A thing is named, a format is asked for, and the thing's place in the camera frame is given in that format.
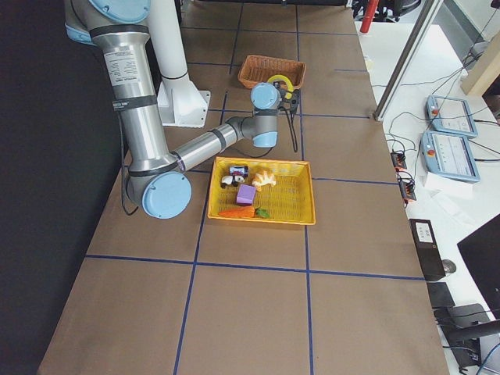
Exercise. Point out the yellow tape roll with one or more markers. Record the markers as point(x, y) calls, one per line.
point(278, 80)

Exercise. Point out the far teach pendant tablet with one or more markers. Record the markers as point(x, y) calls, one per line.
point(451, 115)

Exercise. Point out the toy panda figure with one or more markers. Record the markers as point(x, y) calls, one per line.
point(232, 180)

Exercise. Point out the small printed can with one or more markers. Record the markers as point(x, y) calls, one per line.
point(239, 171)

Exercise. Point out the brown wicker basket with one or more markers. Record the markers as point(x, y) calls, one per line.
point(259, 68)

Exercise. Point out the purple foam cube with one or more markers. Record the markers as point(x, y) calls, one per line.
point(245, 194)

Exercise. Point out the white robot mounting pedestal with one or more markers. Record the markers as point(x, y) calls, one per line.
point(180, 103)

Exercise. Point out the toy orange carrot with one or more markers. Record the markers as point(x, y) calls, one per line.
point(246, 212)

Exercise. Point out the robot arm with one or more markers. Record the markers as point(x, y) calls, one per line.
point(145, 61)

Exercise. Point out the aluminium frame post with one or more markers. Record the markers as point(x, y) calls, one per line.
point(425, 19)

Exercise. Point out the black monitor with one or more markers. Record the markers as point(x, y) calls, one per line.
point(480, 253)

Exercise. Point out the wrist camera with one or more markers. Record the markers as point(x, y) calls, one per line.
point(291, 104)

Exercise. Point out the near teach pendant tablet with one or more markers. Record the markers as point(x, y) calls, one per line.
point(449, 155)

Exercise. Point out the yellow woven plastic basket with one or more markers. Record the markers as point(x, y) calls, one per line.
point(290, 201)

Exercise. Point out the toy croissant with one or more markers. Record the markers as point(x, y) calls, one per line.
point(263, 178)

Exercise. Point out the black power box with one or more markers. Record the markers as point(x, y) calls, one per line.
point(427, 249)

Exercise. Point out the teach pendant tablet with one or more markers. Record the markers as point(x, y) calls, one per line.
point(451, 115)
point(449, 155)

